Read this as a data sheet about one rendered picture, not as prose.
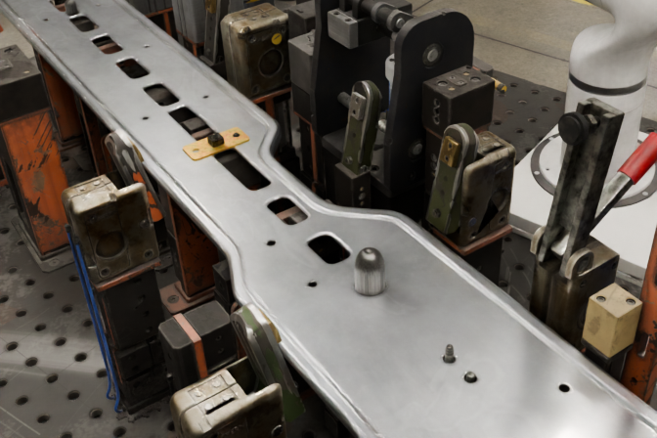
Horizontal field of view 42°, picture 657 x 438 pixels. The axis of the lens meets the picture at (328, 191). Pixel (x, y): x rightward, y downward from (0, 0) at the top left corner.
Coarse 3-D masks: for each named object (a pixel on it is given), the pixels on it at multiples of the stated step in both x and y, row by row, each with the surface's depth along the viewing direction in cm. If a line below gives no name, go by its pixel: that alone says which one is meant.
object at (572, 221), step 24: (576, 120) 74; (600, 120) 76; (576, 144) 74; (600, 144) 75; (576, 168) 80; (600, 168) 77; (576, 192) 80; (600, 192) 79; (552, 216) 82; (576, 216) 80; (552, 240) 84; (576, 240) 81
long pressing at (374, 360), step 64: (0, 0) 156; (64, 64) 134; (192, 64) 132; (128, 128) 117; (256, 128) 116; (192, 192) 105; (256, 192) 104; (256, 256) 94; (384, 256) 94; (448, 256) 92; (320, 320) 86; (384, 320) 86; (448, 320) 85; (512, 320) 85; (320, 384) 80; (384, 384) 79; (448, 384) 79; (512, 384) 78; (576, 384) 78
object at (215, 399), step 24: (240, 360) 76; (192, 384) 74; (216, 384) 74; (240, 384) 78; (192, 408) 72; (216, 408) 72; (240, 408) 72; (264, 408) 74; (192, 432) 71; (216, 432) 72; (240, 432) 73; (264, 432) 75
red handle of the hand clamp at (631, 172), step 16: (640, 144) 84; (656, 144) 83; (640, 160) 83; (656, 160) 84; (624, 176) 83; (640, 176) 83; (608, 192) 83; (624, 192) 84; (608, 208) 83; (592, 224) 83; (560, 240) 83; (560, 256) 83
